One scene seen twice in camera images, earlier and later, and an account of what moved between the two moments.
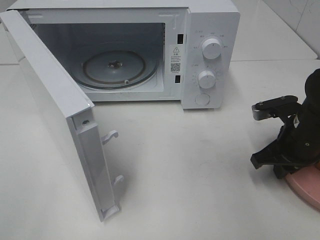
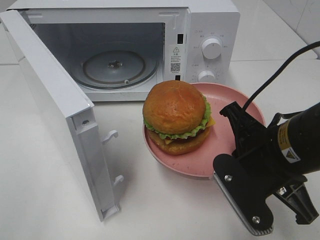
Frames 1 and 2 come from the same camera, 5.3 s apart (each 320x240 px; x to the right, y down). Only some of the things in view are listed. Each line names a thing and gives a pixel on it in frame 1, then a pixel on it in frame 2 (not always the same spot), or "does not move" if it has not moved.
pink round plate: x=306 y=181 → x=222 y=139
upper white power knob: x=211 y=48 does not move
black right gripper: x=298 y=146 → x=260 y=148
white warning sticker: x=176 y=59 does not move
